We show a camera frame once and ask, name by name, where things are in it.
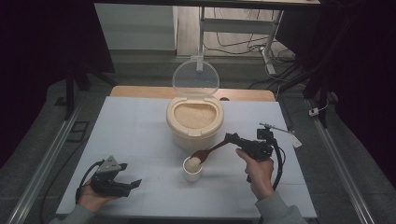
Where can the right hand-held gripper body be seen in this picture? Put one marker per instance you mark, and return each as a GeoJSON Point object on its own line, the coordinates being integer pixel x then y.
{"type": "Point", "coordinates": [258, 147]}

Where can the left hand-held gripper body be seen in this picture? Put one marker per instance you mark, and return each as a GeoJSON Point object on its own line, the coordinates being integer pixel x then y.
{"type": "Point", "coordinates": [107, 185]}

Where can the brown wooden spoon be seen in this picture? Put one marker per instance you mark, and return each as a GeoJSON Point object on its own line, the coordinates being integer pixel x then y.
{"type": "Point", "coordinates": [204, 155]}

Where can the beige rice container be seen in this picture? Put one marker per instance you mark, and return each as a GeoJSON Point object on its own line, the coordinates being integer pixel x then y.
{"type": "Point", "coordinates": [194, 137]}

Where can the small rice heap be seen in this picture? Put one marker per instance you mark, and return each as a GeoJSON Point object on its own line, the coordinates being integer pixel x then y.
{"type": "Point", "coordinates": [193, 165]}

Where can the white cup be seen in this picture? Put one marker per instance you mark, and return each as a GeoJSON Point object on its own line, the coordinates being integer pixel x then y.
{"type": "Point", "coordinates": [192, 175]}

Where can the person's left hand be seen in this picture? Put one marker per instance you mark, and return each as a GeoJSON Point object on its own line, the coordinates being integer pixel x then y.
{"type": "Point", "coordinates": [93, 202]}

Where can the person's right hand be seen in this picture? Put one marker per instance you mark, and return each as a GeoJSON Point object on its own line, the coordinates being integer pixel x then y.
{"type": "Point", "coordinates": [260, 177]}

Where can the white paper tag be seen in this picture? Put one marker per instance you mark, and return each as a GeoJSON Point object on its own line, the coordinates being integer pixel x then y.
{"type": "Point", "coordinates": [296, 141]}

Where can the white table mat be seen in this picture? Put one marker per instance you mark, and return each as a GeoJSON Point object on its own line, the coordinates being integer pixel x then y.
{"type": "Point", "coordinates": [140, 130]}

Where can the small white box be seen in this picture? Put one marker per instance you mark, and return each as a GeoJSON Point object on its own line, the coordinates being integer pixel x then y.
{"type": "Point", "coordinates": [313, 112]}

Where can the clear round container lid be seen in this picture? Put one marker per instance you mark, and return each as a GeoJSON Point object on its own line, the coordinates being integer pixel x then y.
{"type": "Point", "coordinates": [196, 77]}

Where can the black metal stand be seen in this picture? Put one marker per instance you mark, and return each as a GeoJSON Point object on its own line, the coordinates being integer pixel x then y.
{"type": "Point", "coordinates": [322, 90]}
{"type": "Point", "coordinates": [70, 93]}

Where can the dark curtain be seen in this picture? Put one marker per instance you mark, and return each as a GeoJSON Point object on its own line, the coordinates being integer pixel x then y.
{"type": "Point", "coordinates": [367, 77]}
{"type": "Point", "coordinates": [37, 62]}

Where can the aluminium rail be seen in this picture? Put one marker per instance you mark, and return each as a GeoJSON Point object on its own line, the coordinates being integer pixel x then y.
{"type": "Point", "coordinates": [342, 168]}
{"type": "Point", "coordinates": [43, 169]}

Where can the white desk frame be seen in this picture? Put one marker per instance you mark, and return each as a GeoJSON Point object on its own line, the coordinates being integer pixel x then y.
{"type": "Point", "coordinates": [236, 25]}

